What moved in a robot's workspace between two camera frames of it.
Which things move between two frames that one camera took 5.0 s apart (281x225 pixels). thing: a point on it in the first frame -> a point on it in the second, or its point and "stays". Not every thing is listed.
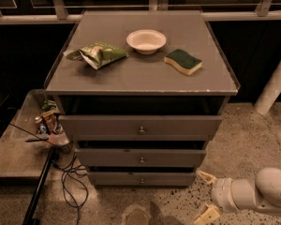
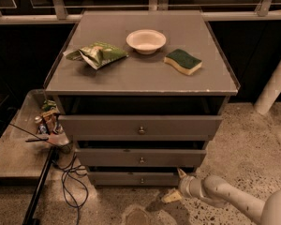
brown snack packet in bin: x=51 y=120 stays
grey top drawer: x=140 y=127 stays
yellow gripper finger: x=211 y=215 -> x=172 y=196
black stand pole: x=50 y=158 stays
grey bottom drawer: x=142 y=177 stays
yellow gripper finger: x=207 y=177 -> x=181 y=172
